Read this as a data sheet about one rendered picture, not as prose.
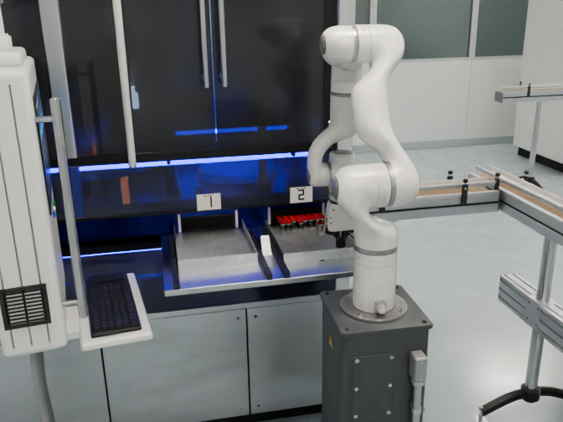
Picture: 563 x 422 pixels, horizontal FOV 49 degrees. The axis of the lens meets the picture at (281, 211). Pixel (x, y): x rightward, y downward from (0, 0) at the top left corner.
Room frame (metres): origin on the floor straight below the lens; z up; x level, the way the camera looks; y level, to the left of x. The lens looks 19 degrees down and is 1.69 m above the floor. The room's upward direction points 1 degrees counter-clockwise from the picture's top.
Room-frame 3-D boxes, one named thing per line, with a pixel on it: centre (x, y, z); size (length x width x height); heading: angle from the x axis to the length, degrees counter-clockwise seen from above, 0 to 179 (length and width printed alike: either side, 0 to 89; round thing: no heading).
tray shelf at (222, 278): (1.96, 0.06, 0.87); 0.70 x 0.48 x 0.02; 102
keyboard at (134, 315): (1.73, 0.54, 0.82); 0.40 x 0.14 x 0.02; 19
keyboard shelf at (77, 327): (1.71, 0.58, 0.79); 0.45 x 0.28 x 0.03; 19
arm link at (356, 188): (1.57, -0.23, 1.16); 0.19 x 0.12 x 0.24; 101
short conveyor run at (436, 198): (2.43, -0.57, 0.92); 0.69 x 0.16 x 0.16; 102
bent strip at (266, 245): (1.89, 0.04, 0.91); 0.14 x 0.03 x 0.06; 12
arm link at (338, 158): (1.90, -0.19, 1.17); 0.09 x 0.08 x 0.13; 101
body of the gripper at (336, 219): (1.90, -0.20, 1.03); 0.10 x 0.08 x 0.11; 102
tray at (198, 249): (2.00, 0.24, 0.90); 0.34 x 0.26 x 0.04; 12
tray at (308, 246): (2.04, -0.10, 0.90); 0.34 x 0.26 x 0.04; 11
